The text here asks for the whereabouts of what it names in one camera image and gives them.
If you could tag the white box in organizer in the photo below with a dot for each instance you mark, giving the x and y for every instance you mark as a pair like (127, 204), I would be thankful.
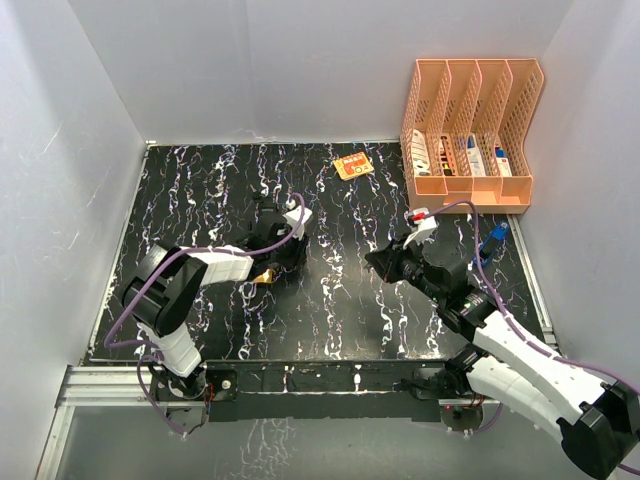
(419, 154)

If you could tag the red black marker items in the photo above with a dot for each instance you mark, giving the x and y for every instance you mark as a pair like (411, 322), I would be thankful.
(446, 157)

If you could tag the blue stapler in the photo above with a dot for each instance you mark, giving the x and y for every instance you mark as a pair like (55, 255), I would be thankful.
(490, 246)

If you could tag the blue red white box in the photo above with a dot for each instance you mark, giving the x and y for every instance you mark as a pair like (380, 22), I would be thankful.
(502, 162)

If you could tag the orange card pack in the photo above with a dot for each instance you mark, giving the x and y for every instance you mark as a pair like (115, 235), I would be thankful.
(353, 166)

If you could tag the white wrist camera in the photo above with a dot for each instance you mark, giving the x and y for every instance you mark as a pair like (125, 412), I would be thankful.
(422, 225)
(297, 218)

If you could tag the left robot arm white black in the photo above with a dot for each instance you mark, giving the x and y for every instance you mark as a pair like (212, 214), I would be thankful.
(162, 290)

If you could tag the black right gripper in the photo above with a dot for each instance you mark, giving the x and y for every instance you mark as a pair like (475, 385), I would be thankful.
(387, 260)

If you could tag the orange plastic file organizer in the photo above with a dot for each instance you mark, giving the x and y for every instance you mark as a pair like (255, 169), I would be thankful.
(463, 134)

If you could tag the black padlock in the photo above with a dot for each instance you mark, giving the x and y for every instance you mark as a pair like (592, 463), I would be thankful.
(265, 207)

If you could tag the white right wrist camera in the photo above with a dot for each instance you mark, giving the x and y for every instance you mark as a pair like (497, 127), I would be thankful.
(422, 225)

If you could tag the large brass padlock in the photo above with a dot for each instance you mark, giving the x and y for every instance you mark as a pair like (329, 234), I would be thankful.
(268, 277)

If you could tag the white blue tube box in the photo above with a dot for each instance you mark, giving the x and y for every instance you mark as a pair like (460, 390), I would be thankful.
(475, 158)

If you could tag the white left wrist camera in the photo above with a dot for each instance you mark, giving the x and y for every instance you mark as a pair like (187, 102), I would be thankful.
(297, 218)

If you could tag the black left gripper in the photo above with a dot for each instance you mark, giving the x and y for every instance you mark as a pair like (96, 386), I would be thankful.
(297, 257)

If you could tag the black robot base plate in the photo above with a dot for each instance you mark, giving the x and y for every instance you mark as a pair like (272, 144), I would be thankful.
(419, 390)

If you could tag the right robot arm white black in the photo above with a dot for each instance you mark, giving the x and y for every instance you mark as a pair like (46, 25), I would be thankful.
(594, 416)

